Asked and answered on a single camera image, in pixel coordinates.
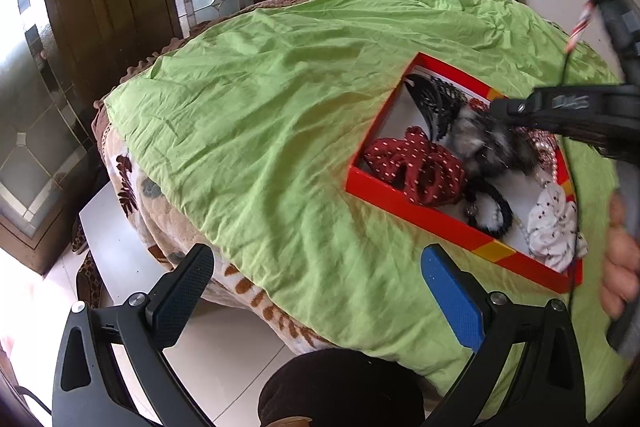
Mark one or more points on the red white striped scrunchie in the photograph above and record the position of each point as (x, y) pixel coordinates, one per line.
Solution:
(542, 138)

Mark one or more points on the grey fluffy scrunchie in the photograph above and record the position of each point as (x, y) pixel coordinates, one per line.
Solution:
(480, 139)

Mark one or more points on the black hair claw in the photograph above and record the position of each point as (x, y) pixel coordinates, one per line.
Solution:
(432, 102)

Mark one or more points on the wooden stained glass door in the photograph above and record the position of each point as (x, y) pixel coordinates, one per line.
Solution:
(35, 117)

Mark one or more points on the dark red dotted scrunchie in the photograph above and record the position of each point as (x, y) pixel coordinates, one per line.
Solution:
(415, 167)

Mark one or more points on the red cardboard tray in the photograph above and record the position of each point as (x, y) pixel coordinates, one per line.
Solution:
(450, 228)

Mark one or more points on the white stool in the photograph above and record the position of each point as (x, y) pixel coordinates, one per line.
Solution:
(120, 247)

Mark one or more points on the green bed sheet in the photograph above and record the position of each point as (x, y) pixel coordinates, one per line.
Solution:
(275, 132)

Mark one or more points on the leopard print cushion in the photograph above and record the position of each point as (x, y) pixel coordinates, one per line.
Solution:
(88, 279)

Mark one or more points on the white printed scrunchie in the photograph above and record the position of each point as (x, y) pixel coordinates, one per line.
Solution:
(552, 222)

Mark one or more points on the person's right hand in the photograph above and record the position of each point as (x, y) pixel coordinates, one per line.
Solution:
(620, 277)

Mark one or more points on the dark cloth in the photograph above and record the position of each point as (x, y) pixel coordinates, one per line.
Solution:
(340, 389)

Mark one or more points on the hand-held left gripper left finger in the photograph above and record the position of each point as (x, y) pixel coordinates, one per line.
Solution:
(180, 302)

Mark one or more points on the brown floral plush blanket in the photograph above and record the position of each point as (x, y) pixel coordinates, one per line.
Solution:
(150, 212)

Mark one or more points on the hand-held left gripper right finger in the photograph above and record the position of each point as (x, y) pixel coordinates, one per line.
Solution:
(452, 302)

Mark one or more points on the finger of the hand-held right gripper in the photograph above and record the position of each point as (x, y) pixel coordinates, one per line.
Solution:
(592, 138)
(550, 107)

